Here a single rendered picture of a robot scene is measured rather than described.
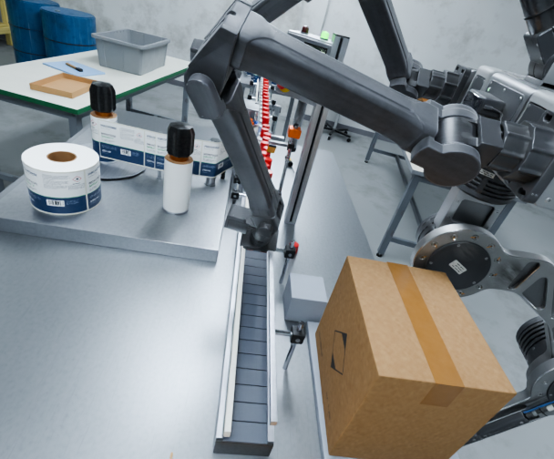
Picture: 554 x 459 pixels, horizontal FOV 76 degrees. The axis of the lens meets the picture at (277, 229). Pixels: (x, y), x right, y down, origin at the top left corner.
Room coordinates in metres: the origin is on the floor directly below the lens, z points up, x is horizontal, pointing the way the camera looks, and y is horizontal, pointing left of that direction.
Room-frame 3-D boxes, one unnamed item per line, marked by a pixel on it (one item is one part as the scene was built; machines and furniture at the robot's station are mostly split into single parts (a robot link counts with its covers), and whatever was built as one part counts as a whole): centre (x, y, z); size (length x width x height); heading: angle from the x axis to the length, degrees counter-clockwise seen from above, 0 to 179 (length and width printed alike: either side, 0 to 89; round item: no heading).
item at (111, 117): (1.22, 0.72, 1.04); 0.09 x 0.09 x 0.29
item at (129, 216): (1.19, 0.56, 0.86); 0.80 x 0.67 x 0.05; 10
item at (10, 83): (2.79, 1.59, 0.40); 1.90 x 0.75 x 0.80; 179
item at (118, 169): (1.22, 0.72, 0.89); 0.31 x 0.31 x 0.01
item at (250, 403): (1.14, 0.10, 0.86); 1.65 x 0.08 x 0.04; 10
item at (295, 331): (0.54, -0.08, 0.91); 0.07 x 0.03 x 0.17; 100
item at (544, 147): (0.55, -0.32, 1.45); 0.09 x 0.08 x 0.12; 179
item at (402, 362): (0.53, -0.31, 0.99); 0.30 x 0.24 x 0.27; 8
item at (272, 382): (0.87, 0.01, 0.96); 1.07 x 0.01 x 0.01; 10
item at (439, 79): (1.05, -0.33, 1.45); 0.09 x 0.08 x 0.12; 179
